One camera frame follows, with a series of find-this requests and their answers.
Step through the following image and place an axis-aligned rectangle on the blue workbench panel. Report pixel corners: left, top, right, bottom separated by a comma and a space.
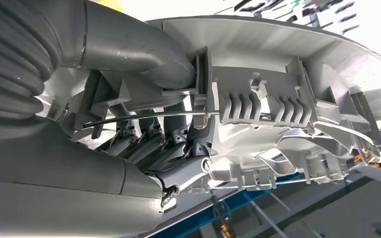
151, 174, 305, 238

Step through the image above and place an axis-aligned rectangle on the orange clip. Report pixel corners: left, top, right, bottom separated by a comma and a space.
355, 152, 380, 164

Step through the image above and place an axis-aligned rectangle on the grey workbench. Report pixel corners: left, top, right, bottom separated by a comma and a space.
137, 161, 381, 238

